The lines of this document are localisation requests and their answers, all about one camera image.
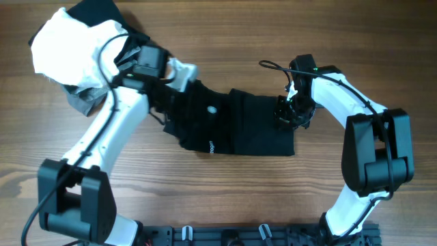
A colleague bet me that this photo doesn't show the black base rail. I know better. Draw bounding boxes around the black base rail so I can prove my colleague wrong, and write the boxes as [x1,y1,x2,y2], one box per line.
[136,223,382,246]

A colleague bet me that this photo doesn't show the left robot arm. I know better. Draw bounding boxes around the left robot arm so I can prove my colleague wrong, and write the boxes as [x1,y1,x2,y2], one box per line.
[33,45,180,245]

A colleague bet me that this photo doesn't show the grey folded garment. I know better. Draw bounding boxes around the grey folded garment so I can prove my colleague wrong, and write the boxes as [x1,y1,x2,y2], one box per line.
[59,44,140,116]

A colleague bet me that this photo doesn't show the black polo shirt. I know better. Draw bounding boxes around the black polo shirt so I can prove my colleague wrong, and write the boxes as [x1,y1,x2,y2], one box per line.
[150,81,295,156]

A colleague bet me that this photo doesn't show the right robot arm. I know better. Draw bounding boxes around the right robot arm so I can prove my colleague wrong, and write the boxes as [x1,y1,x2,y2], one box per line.
[272,54,414,245]

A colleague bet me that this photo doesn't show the white folded cloth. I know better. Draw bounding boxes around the white folded cloth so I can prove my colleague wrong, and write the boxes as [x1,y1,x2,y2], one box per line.
[31,8,127,88]

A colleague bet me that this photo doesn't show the right black cable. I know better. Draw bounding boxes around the right black cable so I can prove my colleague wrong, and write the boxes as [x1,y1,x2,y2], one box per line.
[258,59,395,240]

